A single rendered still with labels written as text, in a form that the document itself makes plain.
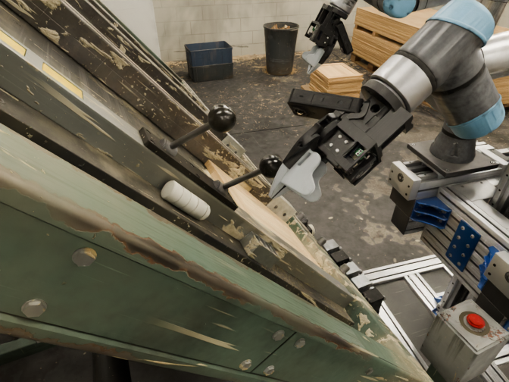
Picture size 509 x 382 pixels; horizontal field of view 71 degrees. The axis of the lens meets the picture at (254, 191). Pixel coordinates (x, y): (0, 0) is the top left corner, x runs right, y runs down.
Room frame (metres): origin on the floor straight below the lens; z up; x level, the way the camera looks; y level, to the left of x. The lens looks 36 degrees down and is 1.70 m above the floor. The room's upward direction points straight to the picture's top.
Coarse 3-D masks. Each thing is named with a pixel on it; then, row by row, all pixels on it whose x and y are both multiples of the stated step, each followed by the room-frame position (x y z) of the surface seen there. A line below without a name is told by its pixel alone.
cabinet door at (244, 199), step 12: (216, 168) 0.79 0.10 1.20; (228, 180) 0.78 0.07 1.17; (240, 192) 0.79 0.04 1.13; (240, 204) 0.65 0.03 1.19; (252, 204) 0.77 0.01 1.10; (252, 216) 0.63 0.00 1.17; (264, 216) 0.76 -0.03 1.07; (276, 216) 0.89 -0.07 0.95; (276, 228) 0.74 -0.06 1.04; (288, 228) 0.86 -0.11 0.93; (288, 240) 0.72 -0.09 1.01
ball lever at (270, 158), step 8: (264, 160) 0.46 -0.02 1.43; (272, 160) 0.46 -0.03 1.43; (280, 160) 0.46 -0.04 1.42; (264, 168) 0.45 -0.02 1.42; (272, 168) 0.45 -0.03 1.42; (248, 176) 0.47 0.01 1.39; (256, 176) 0.47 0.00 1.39; (264, 176) 0.45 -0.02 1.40; (272, 176) 0.45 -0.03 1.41; (216, 184) 0.48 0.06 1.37; (224, 184) 0.48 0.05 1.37; (232, 184) 0.48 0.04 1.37; (224, 192) 0.48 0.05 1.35
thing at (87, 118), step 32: (0, 64) 0.37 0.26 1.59; (32, 64) 0.38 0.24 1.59; (32, 96) 0.38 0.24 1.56; (64, 96) 0.39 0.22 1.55; (96, 128) 0.40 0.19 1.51; (128, 128) 0.44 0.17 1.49; (128, 160) 0.41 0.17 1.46; (160, 160) 0.43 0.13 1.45; (192, 192) 0.44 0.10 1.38; (224, 224) 0.46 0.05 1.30; (256, 224) 0.50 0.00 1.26; (288, 256) 0.52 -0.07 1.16; (320, 288) 0.55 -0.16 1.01
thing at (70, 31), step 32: (0, 0) 0.69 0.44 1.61; (32, 0) 0.71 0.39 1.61; (64, 0) 0.77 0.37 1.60; (64, 32) 0.72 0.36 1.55; (96, 32) 0.75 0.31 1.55; (96, 64) 0.74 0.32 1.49; (128, 64) 0.76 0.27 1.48; (128, 96) 0.76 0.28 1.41; (160, 96) 0.79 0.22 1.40; (192, 128) 0.81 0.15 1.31; (224, 160) 0.84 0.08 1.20; (256, 192) 0.88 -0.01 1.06
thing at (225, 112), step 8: (224, 104) 0.44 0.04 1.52; (216, 112) 0.42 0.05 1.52; (224, 112) 0.42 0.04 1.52; (232, 112) 0.43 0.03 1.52; (208, 120) 0.43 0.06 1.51; (216, 120) 0.42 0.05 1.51; (224, 120) 0.42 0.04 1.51; (232, 120) 0.42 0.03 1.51; (200, 128) 0.44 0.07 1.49; (208, 128) 0.44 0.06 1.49; (216, 128) 0.42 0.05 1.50; (224, 128) 0.42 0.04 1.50; (232, 128) 0.43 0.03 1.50; (184, 136) 0.45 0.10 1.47; (192, 136) 0.44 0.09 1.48; (168, 144) 0.45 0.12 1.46; (176, 144) 0.45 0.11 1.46; (176, 152) 0.45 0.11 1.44
